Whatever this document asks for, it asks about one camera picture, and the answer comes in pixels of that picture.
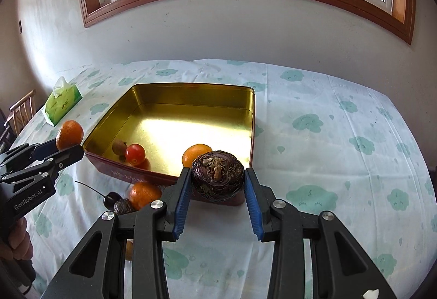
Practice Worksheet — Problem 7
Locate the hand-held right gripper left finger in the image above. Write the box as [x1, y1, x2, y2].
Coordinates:
[41, 167, 192, 299]

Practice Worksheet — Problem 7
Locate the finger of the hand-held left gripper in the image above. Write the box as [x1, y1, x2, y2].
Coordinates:
[0, 145, 84, 183]
[0, 140, 58, 166]

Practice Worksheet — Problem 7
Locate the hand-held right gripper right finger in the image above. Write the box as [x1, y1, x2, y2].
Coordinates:
[244, 167, 398, 299]

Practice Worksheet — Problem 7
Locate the small mandarin orange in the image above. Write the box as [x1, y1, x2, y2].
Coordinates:
[129, 182, 162, 211]
[55, 120, 84, 151]

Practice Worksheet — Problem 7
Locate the dark water chestnut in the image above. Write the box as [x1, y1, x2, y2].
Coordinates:
[114, 200, 135, 216]
[190, 150, 245, 201]

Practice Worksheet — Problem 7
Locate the large mandarin orange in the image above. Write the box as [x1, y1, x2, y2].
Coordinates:
[182, 144, 213, 168]

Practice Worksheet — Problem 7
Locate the red cherry tomato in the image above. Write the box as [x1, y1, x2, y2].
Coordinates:
[125, 144, 147, 165]

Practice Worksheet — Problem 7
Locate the red and gold tin box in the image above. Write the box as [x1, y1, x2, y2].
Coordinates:
[82, 82, 256, 207]

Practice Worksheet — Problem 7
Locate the person's left hand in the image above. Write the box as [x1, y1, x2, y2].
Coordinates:
[0, 217, 34, 263]

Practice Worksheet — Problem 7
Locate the light wooden chair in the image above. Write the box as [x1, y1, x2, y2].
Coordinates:
[0, 90, 37, 149]

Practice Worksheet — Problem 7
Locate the green tissue pack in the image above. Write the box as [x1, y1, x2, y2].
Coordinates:
[45, 76, 83, 126]

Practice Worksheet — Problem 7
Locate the dark cherry with stem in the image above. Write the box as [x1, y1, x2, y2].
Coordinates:
[74, 180, 122, 209]

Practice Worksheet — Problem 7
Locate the cloud print tablecloth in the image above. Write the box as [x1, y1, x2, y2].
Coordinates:
[0, 59, 437, 299]

